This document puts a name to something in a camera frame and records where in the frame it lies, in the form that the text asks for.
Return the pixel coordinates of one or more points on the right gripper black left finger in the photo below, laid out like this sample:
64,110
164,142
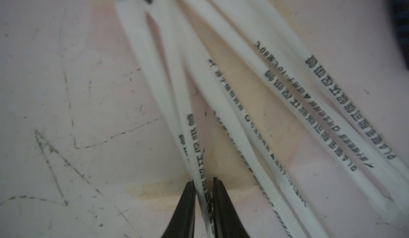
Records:
182,222

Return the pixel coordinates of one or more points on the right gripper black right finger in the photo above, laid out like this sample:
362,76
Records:
227,222

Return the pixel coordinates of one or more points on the pile of wrapped straws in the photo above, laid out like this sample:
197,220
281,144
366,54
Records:
334,198

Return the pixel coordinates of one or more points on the pink floral table mat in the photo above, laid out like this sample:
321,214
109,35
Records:
79,124

